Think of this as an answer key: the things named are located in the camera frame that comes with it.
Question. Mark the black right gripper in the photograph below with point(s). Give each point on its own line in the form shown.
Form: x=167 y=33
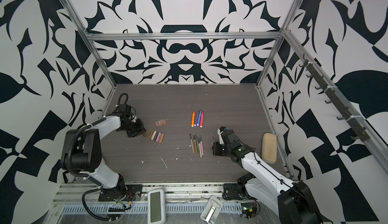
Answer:
x=216 y=149

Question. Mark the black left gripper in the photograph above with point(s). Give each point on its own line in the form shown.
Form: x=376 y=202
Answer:
x=140 y=130

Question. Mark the green pen cap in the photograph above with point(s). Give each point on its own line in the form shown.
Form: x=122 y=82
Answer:
x=156 y=136

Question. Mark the pink cap cream marker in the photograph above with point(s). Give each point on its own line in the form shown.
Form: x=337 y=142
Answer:
x=198 y=146

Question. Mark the green marker pen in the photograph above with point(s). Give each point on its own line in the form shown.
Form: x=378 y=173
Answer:
x=198 y=145

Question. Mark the pink cap brown marker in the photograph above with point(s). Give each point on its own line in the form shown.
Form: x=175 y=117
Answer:
x=195 y=143

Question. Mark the blue highlighter pen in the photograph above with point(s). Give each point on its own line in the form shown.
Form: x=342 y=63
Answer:
x=198 y=120

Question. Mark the tan marker pen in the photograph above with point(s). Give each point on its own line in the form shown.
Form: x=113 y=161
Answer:
x=192 y=143

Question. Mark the red highlighter pen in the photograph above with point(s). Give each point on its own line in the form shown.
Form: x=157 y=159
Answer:
x=201 y=119

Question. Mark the purple highlighter pen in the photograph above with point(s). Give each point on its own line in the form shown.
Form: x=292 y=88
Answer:
x=197 y=118

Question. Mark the orange highlighter pen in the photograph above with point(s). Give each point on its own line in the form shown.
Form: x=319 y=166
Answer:
x=193 y=120

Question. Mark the tan pen cap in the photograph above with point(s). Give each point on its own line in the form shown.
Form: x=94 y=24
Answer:
x=161 y=138

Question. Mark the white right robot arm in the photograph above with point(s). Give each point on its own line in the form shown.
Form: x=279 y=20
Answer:
x=292 y=202

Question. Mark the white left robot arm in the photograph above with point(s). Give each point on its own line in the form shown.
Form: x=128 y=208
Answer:
x=82 y=151

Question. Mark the beige whiteboard eraser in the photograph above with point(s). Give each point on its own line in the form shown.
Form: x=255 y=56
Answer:
x=269 y=148

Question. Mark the small white device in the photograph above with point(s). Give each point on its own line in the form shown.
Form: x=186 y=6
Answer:
x=211 y=210

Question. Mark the white tablet device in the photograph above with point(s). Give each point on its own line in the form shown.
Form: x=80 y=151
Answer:
x=157 y=207

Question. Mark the black wall hook rail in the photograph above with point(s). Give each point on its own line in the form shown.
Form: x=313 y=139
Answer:
x=337 y=98

